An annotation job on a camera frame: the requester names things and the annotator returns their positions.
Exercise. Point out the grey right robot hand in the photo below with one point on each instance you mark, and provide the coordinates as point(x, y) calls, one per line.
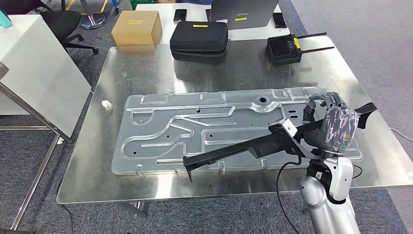
point(338, 129)

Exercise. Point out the long black plastic part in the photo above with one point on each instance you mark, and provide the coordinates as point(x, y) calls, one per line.
point(226, 153)

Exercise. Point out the stainless steel workbench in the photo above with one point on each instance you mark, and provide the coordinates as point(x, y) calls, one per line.
point(145, 71)

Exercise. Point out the black handheld device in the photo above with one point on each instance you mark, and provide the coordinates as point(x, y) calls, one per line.
point(284, 48)

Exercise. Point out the black smartphone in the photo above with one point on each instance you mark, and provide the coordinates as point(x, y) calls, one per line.
point(279, 20)
point(180, 15)

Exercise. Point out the stamped steel panel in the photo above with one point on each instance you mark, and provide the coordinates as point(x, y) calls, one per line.
point(193, 129)

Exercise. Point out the grey laptop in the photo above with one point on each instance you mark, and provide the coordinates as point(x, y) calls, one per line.
point(242, 13)

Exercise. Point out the black zip case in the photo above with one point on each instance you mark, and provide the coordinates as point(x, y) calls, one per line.
point(198, 37)

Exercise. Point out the white desk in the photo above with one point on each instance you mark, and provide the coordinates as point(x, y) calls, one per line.
point(193, 13)

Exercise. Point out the cardboard box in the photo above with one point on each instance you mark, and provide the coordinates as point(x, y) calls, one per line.
point(137, 29)

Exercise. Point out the green plastic crate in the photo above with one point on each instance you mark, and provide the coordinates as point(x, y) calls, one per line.
point(142, 3)

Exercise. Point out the small white cap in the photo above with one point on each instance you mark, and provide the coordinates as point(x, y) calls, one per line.
point(106, 104)

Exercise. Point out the chrome chair base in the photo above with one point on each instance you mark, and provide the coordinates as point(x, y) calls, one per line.
point(92, 21)

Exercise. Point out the black office chair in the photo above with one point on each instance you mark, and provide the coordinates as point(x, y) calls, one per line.
point(61, 21)

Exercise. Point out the white cabinet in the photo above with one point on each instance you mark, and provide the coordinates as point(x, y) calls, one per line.
point(42, 74)

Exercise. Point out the stainless steel table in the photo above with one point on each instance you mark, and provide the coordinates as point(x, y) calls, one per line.
point(32, 113)

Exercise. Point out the teal bottle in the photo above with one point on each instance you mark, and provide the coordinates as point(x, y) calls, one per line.
point(5, 19)

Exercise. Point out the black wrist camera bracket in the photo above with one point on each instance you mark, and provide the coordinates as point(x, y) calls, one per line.
point(290, 142)

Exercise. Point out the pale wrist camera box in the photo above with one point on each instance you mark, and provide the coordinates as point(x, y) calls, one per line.
point(287, 126)

